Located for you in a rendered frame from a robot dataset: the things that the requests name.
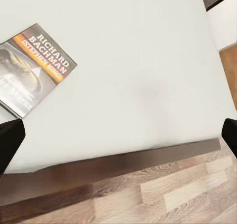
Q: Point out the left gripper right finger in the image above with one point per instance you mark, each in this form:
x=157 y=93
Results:
x=229 y=134

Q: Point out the bed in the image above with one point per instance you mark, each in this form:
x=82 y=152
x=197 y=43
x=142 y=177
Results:
x=149 y=89

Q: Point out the hardback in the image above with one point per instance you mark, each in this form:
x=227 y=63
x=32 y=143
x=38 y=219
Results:
x=31 y=65

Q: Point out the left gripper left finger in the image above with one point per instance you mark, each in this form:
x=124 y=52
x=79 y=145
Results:
x=12 y=134

